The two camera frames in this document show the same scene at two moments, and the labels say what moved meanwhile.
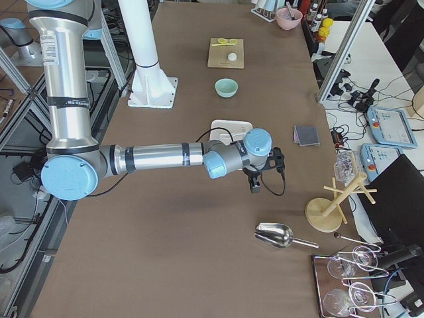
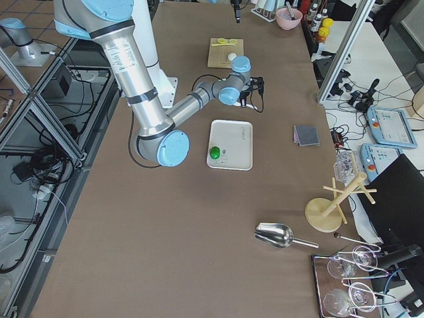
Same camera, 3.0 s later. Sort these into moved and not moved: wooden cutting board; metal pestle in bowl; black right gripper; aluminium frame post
Moved: black right gripper
Not moved: aluminium frame post; metal pestle in bowl; wooden cutting board
